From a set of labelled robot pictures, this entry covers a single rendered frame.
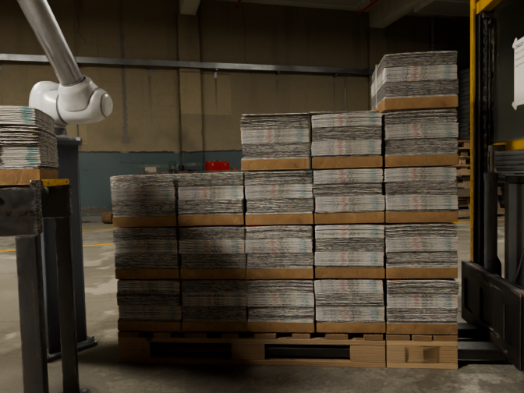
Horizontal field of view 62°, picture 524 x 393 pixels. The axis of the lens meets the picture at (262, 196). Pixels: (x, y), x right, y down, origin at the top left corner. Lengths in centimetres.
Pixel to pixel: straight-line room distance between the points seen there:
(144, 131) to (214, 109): 139
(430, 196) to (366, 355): 71
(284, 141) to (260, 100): 716
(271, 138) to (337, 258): 57
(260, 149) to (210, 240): 44
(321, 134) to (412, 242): 58
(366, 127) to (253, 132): 46
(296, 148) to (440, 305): 87
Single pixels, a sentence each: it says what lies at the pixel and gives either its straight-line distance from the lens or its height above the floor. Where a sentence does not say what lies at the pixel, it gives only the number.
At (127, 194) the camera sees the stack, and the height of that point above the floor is 74.
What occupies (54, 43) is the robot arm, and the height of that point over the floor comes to 137.
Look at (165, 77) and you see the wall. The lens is 877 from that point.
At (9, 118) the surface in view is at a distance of 144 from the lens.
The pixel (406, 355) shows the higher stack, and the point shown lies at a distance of 202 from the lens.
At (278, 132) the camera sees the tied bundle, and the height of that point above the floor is 99.
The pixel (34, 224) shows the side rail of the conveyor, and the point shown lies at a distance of 124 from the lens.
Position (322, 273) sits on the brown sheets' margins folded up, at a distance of 187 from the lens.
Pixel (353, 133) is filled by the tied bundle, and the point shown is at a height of 97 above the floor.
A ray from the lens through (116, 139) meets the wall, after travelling 859.
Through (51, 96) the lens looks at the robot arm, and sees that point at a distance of 225.
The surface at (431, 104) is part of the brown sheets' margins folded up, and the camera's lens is 191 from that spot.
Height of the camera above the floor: 82
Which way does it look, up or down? 3 degrees down
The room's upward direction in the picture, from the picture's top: 1 degrees counter-clockwise
